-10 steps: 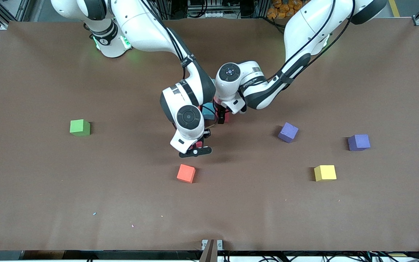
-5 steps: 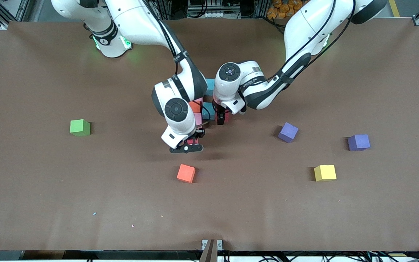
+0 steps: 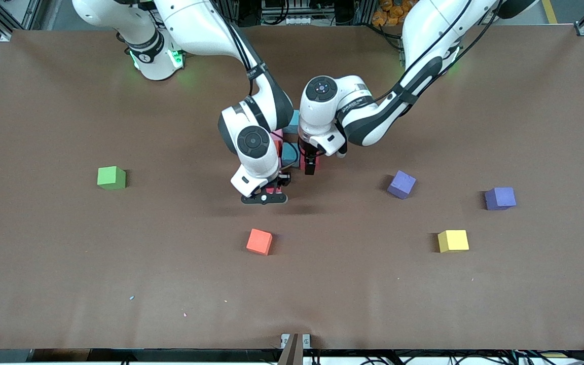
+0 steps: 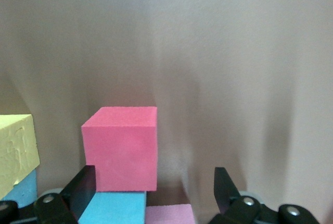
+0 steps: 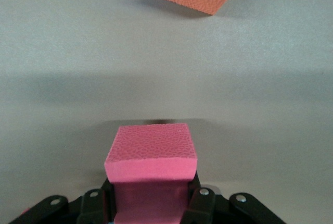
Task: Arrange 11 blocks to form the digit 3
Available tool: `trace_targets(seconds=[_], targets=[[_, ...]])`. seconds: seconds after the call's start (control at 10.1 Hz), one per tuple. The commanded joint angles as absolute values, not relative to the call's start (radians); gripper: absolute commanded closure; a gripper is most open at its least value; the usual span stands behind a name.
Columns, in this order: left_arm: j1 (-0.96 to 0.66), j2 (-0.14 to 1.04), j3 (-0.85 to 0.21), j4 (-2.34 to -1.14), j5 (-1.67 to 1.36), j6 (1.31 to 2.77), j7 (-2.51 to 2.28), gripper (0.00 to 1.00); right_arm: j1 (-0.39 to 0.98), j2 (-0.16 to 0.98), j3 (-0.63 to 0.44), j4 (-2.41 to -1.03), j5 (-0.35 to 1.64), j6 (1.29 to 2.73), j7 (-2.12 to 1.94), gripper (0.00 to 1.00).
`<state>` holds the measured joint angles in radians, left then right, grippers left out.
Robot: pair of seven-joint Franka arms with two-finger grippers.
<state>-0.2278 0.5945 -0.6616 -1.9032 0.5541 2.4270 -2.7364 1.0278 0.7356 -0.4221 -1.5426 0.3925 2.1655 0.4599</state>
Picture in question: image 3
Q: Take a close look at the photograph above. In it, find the yellow foam cube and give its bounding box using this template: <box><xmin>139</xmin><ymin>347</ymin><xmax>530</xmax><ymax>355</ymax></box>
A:
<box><xmin>437</xmin><ymin>230</ymin><xmax>470</xmax><ymax>253</ymax></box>

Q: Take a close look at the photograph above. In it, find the black cable bundle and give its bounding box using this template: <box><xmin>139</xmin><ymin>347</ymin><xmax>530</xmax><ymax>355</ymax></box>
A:
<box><xmin>363</xmin><ymin>349</ymin><xmax>584</xmax><ymax>365</ymax></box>

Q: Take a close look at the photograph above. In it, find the green foam cube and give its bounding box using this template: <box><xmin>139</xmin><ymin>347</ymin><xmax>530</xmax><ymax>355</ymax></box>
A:
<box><xmin>97</xmin><ymin>166</ymin><xmax>127</xmax><ymax>191</ymax></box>

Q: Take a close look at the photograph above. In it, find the orange fruit pile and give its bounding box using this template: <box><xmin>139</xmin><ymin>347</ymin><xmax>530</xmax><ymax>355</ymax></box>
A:
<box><xmin>372</xmin><ymin>0</ymin><xmax>414</xmax><ymax>27</ymax></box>

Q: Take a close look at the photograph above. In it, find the metal table edge bracket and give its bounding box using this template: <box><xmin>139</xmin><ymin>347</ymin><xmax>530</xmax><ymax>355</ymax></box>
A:
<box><xmin>280</xmin><ymin>333</ymin><xmax>311</xmax><ymax>349</ymax></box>

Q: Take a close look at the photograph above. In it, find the purple foam cube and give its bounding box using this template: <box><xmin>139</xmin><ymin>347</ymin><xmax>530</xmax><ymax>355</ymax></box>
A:
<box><xmin>484</xmin><ymin>187</ymin><xmax>517</xmax><ymax>211</ymax></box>
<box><xmin>387</xmin><ymin>170</ymin><xmax>417</xmax><ymax>199</ymax></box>

